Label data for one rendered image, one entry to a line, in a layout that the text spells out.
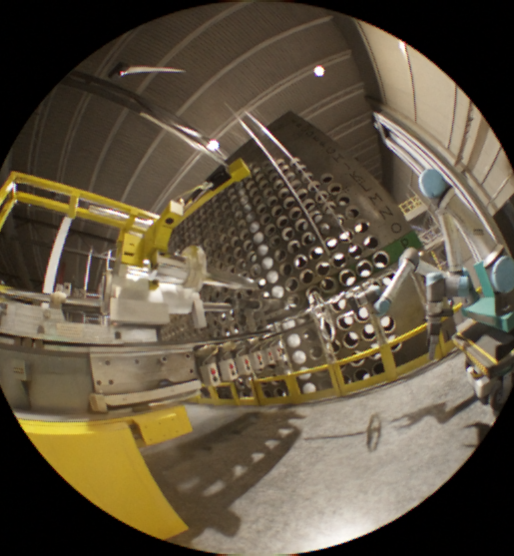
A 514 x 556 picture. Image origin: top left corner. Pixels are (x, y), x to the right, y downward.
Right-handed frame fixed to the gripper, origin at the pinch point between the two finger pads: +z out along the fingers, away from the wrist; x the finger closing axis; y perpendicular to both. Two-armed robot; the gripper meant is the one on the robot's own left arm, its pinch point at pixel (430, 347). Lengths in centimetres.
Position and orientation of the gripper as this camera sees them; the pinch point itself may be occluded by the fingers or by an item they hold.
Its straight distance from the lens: 91.3
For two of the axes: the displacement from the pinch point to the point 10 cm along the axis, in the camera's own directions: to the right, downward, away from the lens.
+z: 1.2, 9.9, 0.1
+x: -7.3, 0.9, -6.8
